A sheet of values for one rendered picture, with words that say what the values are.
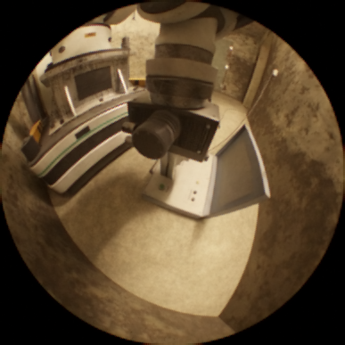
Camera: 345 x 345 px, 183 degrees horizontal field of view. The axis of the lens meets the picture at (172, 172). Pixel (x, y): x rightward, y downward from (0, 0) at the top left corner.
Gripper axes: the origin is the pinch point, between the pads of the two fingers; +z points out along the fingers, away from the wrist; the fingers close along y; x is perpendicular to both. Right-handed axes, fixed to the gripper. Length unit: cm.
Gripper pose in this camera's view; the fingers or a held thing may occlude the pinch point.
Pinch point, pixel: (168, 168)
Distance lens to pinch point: 45.9
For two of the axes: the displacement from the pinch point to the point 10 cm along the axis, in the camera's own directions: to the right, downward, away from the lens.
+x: -3.4, 7.4, -5.7
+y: -9.3, -3.3, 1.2
